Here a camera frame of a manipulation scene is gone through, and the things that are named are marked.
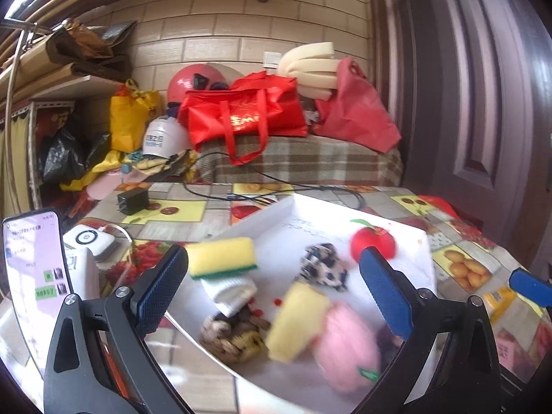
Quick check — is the leopard print fabric scrunchie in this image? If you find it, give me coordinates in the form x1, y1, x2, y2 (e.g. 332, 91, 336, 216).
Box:
295, 243, 348, 293

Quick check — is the black cable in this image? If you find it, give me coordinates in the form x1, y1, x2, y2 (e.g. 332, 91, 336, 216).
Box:
180, 149, 367, 211

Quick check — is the cream foam roll stack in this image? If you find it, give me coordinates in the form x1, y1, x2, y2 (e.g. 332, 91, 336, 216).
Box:
276, 42, 339, 101

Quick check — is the white cardboard box lid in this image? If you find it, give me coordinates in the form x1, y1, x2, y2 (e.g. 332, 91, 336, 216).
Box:
167, 195, 436, 413

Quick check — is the brown braided rope ball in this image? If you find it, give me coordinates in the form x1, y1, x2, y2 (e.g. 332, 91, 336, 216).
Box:
199, 305, 271, 365

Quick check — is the white helmet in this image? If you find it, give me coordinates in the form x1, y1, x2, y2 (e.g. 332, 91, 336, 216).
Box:
142, 116, 192, 159

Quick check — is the plaid blanket covered bench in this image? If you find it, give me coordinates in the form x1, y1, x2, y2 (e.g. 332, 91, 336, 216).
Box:
193, 136, 403, 186

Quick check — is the red helmet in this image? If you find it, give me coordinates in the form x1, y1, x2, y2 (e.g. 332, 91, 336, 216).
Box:
167, 63, 228, 103

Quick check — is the white round charger device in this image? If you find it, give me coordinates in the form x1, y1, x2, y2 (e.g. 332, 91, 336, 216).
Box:
63, 224, 116, 263

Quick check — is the smartphone with chat screen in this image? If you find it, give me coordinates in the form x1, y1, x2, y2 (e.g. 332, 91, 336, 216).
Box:
2, 208, 72, 373

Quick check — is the red plastic bag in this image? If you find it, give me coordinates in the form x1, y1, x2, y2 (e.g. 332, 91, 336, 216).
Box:
420, 195, 460, 220

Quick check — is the black power adapter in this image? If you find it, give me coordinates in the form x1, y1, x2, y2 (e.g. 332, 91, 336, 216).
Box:
117, 188, 150, 216

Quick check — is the red plush apple toy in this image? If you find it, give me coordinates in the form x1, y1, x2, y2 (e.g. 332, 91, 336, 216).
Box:
350, 219, 397, 263

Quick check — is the black plastic bag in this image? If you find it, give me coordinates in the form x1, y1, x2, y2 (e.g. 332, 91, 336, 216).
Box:
38, 129, 110, 184

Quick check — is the yellow green scrub sponge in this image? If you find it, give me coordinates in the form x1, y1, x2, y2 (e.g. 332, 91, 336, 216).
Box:
184, 237, 257, 279

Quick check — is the yellow tissue pack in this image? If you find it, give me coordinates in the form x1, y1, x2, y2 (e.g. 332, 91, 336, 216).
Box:
482, 286, 544, 323

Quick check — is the red gift bag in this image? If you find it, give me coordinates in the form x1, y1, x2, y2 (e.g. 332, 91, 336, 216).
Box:
177, 72, 308, 166

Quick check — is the pink fluffy plush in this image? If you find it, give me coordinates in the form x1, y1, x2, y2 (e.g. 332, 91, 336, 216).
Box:
312, 303, 381, 393

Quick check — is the yellow shopping bag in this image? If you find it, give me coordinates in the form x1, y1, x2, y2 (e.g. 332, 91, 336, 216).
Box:
109, 79, 162, 153

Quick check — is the large yellow sponge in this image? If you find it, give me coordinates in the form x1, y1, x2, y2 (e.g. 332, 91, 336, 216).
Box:
266, 282, 332, 364

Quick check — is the dark red cloth bag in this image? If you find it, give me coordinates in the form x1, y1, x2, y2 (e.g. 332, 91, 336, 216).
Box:
312, 57, 401, 153

